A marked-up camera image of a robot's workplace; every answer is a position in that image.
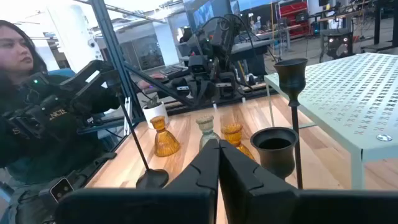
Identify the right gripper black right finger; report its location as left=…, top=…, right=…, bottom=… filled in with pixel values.
left=218, top=139, right=398, bottom=224

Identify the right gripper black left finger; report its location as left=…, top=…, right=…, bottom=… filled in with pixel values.
left=55, top=138, right=220, bottom=224

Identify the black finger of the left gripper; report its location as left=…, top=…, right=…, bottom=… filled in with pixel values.
left=205, top=81, right=215, bottom=103
left=194, top=81, right=205, bottom=103

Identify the clear ribbed glass candle holder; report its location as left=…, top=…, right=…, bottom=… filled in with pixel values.
left=195, top=115, right=221, bottom=151

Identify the short black candlestick holder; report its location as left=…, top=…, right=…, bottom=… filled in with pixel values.
left=250, top=126, right=299, bottom=180

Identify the tall black candlestick holder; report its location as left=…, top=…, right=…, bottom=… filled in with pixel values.
left=104, top=70, right=170, bottom=190

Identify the amber ribbed glass candle holder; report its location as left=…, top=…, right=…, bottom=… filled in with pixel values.
left=149, top=115, right=181, bottom=157
left=221, top=123, right=256, bottom=161

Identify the medium black candlestick holder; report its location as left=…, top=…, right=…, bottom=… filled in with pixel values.
left=273, top=58, right=308, bottom=190

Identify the black computer keyboard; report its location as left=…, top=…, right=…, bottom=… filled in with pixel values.
left=159, top=64, right=189, bottom=78

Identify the person's hand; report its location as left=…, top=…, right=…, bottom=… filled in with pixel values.
left=136, top=73, right=169, bottom=91

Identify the white pot with green plant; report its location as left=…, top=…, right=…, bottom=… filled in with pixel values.
left=142, top=96, right=170, bottom=130

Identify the computer monitor with blue screen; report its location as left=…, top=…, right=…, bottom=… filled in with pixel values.
left=183, top=0, right=233, bottom=32

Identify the red storage rack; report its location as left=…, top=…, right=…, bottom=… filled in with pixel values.
left=278, top=1, right=310, bottom=37

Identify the black machine with lights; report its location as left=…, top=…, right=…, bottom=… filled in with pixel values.
left=320, top=29, right=355, bottom=60

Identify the pale green perforated metal shelf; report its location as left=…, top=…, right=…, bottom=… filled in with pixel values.
left=264, top=52, right=398, bottom=190

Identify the person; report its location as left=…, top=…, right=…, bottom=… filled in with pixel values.
left=0, top=19, right=125, bottom=224

